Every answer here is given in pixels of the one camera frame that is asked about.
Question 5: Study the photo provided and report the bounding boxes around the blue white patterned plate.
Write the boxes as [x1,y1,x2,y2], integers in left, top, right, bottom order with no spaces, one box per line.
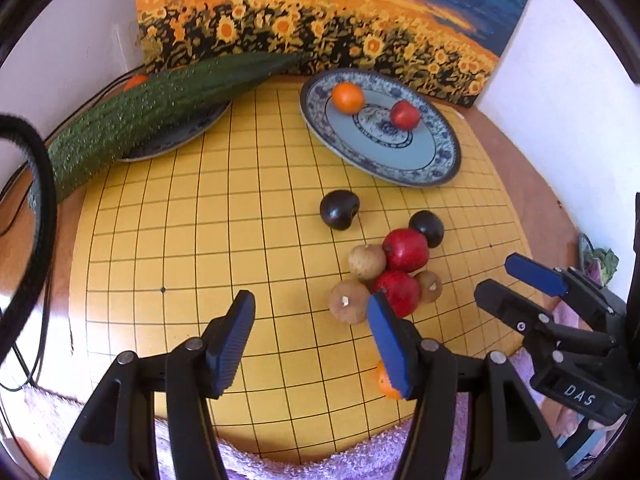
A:
[299,69,462,188]

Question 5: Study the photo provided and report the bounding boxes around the red apple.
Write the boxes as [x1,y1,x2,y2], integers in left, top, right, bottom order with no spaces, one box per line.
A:
[382,228,430,273]
[372,270,421,318]
[390,100,422,130]

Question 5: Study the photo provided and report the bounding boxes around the large brown round fruit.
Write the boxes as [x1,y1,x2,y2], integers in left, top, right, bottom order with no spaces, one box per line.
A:
[328,280,372,326]

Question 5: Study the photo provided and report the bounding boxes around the sunflower field painting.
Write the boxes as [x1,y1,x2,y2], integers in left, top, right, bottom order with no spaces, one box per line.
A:
[134,0,541,109]

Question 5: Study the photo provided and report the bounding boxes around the purple towel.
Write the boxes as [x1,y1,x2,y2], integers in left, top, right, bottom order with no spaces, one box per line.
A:
[20,350,556,480]

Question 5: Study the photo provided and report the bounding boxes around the large green cucumber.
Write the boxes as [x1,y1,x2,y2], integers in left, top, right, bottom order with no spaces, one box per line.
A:
[27,51,313,216]

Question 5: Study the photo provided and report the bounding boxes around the blue white plate under cucumber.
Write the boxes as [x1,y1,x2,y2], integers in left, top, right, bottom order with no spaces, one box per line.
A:
[117,100,233,162]

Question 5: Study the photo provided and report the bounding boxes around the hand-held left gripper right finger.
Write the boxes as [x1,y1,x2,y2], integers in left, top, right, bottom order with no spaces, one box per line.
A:
[366,291,571,480]

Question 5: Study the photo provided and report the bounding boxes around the green leafy vegetable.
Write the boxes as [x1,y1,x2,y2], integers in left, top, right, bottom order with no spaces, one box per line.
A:
[591,248,620,287]

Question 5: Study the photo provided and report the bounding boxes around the small patterned dish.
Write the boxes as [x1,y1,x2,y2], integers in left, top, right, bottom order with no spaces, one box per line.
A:
[579,233,597,272]

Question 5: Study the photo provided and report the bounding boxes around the small dark purple plum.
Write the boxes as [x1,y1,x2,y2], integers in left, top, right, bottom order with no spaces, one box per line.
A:
[409,210,445,249]

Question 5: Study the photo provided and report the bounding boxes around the yellow go board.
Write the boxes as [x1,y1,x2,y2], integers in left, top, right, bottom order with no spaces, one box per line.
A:
[69,80,533,463]

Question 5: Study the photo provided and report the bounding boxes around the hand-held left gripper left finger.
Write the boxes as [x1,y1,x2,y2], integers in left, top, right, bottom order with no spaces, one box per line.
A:
[50,290,257,480]

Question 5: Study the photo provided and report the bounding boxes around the black strap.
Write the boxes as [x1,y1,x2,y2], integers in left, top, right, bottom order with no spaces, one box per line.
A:
[0,115,58,361]

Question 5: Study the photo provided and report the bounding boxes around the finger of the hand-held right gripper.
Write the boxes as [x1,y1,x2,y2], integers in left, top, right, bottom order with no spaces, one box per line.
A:
[505,253,627,318]
[473,280,617,357]

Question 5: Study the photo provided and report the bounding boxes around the large dark purple plum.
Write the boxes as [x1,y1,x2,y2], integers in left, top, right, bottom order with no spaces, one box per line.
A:
[320,190,360,231]

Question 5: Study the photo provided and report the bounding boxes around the small brown round fruit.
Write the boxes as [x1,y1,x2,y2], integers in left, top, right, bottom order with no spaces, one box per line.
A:
[414,270,443,303]

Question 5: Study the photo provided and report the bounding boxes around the black cable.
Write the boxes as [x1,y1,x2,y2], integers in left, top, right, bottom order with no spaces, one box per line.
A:
[0,71,136,201]
[0,280,53,392]

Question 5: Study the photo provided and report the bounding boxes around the pale brown round fruit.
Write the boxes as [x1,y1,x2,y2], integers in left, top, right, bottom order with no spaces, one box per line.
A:
[348,244,387,281]

